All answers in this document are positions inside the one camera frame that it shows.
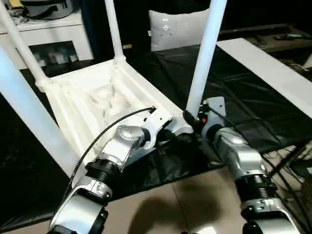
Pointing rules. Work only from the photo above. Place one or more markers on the white plastic table leg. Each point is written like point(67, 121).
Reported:
point(204, 61)
point(22, 44)
point(29, 109)
point(114, 29)

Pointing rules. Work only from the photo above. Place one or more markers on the white plastic table top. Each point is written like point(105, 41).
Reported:
point(85, 80)

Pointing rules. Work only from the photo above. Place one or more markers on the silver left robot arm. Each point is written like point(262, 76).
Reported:
point(119, 143)

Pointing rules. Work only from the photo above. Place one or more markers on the black work mat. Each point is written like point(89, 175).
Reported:
point(243, 85)

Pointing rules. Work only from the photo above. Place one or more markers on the grey cushion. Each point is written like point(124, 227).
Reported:
point(175, 31)

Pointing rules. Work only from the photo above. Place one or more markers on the black stand base bar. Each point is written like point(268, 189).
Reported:
point(290, 158)

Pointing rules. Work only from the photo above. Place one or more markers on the small yellow label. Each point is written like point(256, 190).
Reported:
point(126, 46)

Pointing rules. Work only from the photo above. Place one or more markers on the dark wood side table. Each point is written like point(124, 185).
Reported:
point(287, 46)

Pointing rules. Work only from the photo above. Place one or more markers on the white glass-door cabinet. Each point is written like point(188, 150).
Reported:
point(61, 34)

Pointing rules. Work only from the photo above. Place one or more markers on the grey helmet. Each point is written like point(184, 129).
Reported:
point(46, 9)

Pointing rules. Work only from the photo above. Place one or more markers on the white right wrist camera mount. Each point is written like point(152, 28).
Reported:
point(215, 107)

